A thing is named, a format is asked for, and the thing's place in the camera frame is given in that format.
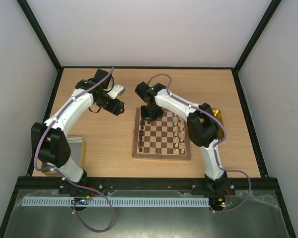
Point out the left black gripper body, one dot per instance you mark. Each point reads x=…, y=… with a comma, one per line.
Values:
x=114, y=109

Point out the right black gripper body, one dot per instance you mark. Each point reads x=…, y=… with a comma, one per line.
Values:
x=151, y=113

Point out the wooden chess board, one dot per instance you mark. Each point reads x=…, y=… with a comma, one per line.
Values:
x=158, y=139

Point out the gold tin with dark pieces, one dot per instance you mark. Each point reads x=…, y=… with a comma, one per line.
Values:
x=218, y=115

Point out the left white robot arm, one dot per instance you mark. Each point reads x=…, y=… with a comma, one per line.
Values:
x=49, y=139

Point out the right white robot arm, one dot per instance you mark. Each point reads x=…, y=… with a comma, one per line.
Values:
x=202, y=126

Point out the row of dark chess pieces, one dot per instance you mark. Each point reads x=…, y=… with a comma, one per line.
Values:
x=141, y=135

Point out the row of light chess pieces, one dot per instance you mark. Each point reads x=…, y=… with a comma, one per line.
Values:
x=178, y=135

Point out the silver metal tray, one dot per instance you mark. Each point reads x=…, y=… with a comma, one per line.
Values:
x=78, y=148

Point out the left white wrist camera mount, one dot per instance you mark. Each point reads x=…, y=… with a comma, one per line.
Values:
x=117, y=90

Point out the black aluminium frame rail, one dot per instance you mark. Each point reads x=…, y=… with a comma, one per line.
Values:
x=194, y=186

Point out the light blue slotted cable duct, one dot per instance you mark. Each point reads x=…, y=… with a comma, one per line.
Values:
x=115, y=202

